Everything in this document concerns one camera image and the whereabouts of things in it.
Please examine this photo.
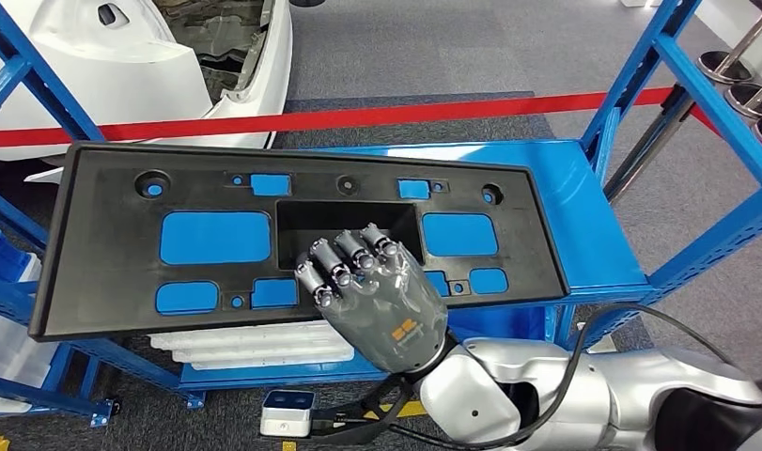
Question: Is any blue metal shelf rack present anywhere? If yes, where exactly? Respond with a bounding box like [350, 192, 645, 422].
[0, 180, 117, 428]
[0, 0, 762, 411]

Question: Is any white car body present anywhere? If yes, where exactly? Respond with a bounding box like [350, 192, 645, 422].
[0, 0, 295, 188]

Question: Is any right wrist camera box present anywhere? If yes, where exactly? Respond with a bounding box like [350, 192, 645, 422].
[259, 389, 419, 440]

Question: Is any black plastic plate part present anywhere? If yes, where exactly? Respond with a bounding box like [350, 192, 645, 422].
[28, 141, 570, 342]

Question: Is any blue plastic crate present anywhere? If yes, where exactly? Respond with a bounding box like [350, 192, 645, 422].
[0, 226, 33, 285]
[445, 303, 557, 342]

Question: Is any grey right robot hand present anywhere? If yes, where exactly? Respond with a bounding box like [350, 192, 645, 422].
[293, 223, 450, 375]

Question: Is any red barrier belt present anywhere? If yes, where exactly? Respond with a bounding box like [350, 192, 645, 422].
[0, 86, 676, 148]
[690, 104, 762, 160]

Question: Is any black barrier post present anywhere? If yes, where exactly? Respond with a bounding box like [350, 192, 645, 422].
[604, 86, 698, 204]

